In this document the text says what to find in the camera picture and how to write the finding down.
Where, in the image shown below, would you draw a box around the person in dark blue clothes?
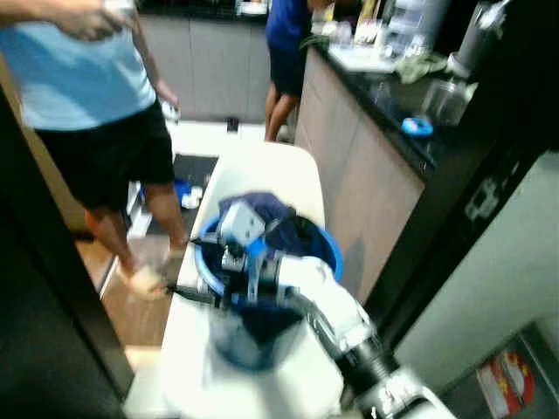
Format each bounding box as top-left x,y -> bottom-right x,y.
265,0 -> 317,143

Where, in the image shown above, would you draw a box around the dark blue garment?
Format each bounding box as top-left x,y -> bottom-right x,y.
218,192 -> 307,258

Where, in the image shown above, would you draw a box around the blue plastic bucket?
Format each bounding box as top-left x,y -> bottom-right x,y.
194,209 -> 344,372

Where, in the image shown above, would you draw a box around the blue item on floor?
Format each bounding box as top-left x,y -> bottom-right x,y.
140,177 -> 195,210

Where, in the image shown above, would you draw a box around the white chair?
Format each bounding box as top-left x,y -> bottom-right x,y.
160,142 -> 350,419

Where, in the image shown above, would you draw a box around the black floor mat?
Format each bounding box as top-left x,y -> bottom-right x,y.
170,153 -> 219,189

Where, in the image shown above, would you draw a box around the kitchen counter with black top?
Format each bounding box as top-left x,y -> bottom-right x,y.
295,35 -> 490,306

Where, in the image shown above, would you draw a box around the black door panel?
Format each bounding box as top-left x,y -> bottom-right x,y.
0,87 -> 134,419

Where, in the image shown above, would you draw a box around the grey kitchen cabinets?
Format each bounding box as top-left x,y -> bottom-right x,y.
140,13 -> 272,123

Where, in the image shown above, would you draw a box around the small blue round item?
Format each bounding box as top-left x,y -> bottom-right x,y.
402,117 -> 434,138

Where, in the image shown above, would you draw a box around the white tray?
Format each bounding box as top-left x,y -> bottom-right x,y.
328,44 -> 396,73

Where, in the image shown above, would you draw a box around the person in light blue shirt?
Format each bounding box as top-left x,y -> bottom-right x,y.
0,0 -> 191,302

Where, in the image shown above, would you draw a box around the clear glass jar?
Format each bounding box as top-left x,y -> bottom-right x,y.
423,77 -> 477,128

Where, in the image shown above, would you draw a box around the green cloth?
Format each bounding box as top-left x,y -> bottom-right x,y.
395,54 -> 448,85

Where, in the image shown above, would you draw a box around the red and white sticker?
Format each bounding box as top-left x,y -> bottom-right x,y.
476,349 -> 536,418

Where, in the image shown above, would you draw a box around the grey kitchen appliance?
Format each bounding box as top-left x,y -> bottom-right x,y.
447,0 -> 509,79

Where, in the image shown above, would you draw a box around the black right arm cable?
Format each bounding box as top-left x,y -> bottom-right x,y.
166,286 -> 224,308

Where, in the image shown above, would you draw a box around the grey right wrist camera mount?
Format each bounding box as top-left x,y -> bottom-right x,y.
218,203 -> 267,250

